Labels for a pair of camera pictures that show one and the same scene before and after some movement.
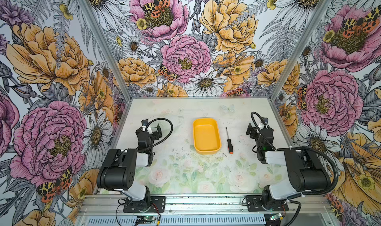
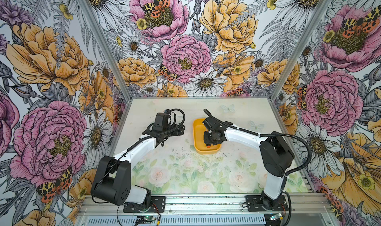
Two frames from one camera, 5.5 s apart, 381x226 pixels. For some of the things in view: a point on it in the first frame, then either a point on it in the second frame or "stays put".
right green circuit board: x=277 y=216 stays put
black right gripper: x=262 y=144 to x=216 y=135
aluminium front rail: x=208 y=205 stays put
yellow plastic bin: x=206 y=136 stays put
